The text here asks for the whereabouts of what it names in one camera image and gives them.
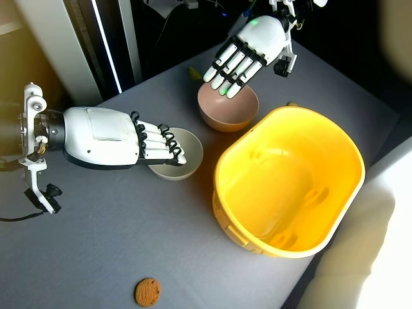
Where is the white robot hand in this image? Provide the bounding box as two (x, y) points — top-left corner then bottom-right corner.
(62, 106), (188, 171)
(202, 15), (289, 100)

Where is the large pink bowl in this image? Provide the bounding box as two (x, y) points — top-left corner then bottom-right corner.
(197, 82), (260, 133)

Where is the small grey bowl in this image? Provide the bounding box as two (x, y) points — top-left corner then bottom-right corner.
(147, 127), (205, 182)

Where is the large yellow plastic tub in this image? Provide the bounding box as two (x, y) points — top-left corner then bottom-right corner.
(211, 106), (367, 259)

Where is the grey table cloth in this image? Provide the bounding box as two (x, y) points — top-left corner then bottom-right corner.
(0, 19), (412, 309)

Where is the beige blurred shell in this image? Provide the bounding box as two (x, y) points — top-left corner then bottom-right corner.
(376, 0), (412, 84)

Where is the round brown cookie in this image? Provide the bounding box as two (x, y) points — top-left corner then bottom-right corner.
(134, 277), (162, 307)

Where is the white blurred body shell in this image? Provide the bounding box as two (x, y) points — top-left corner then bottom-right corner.
(295, 154), (412, 309)

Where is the grey cable with blue plug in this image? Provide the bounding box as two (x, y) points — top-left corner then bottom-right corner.
(225, 9), (256, 37)

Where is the white frame post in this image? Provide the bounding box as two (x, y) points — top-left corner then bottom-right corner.
(12, 0), (143, 107)

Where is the white device with cables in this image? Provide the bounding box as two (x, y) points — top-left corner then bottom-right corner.
(141, 0), (201, 19)

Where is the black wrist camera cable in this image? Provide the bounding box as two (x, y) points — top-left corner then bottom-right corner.
(0, 209), (46, 223)

